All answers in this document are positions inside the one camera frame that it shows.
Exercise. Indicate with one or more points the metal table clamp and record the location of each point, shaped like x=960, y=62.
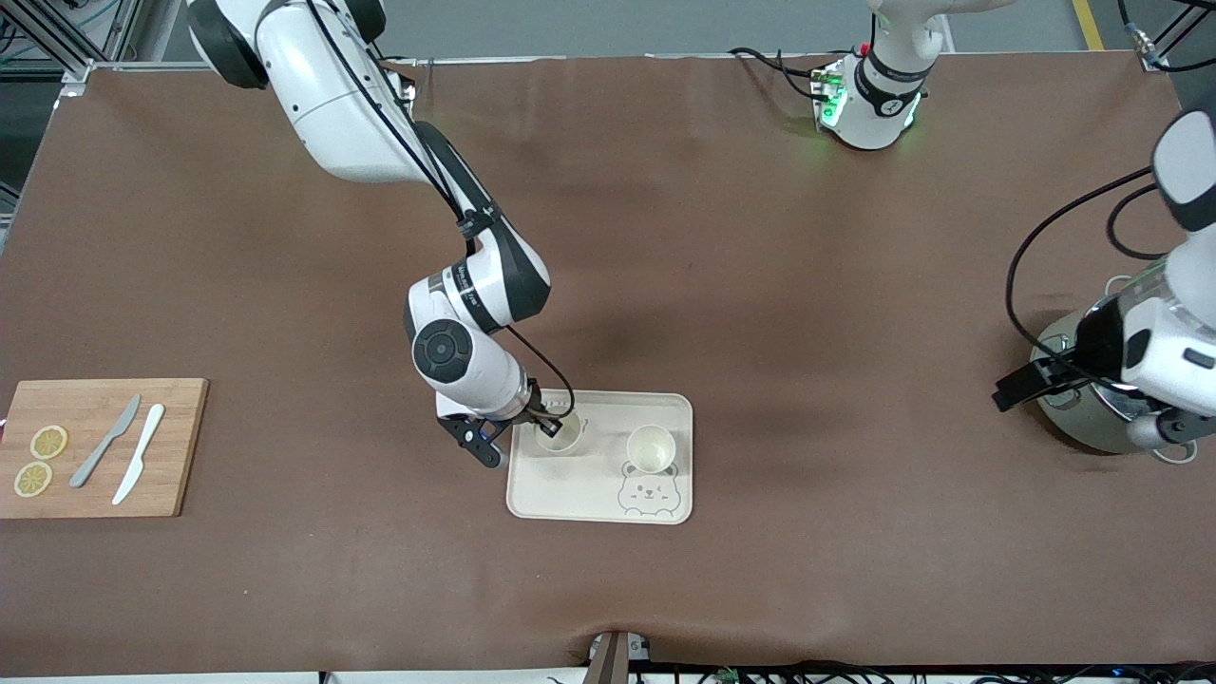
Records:
x=613, y=660

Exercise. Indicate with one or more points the wooden cutting board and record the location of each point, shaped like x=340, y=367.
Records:
x=171, y=475

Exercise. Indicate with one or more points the brown table cover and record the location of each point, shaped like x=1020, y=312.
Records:
x=760, y=237

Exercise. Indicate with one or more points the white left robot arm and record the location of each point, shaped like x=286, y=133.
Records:
x=879, y=104

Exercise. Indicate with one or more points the lemon slice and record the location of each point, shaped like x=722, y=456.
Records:
x=48, y=442
x=33, y=479

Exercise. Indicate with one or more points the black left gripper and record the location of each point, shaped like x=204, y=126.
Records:
x=1095, y=340

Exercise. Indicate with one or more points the white plastic cup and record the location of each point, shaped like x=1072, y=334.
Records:
x=651, y=448
x=568, y=441

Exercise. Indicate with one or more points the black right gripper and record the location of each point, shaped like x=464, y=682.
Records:
x=534, y=407

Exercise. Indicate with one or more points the grey plastic knife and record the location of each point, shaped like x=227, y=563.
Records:
x=90, y=465

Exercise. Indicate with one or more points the cream tray with bear print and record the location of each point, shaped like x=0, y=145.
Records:
x=570, y=494

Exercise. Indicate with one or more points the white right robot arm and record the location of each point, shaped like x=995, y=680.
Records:
x=332, y=95

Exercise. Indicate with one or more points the aluminium frame post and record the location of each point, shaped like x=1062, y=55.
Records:
x=1168, y=38
x=57, y=38

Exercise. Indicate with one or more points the white plastic knife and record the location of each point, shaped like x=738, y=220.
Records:
x=133, y=465

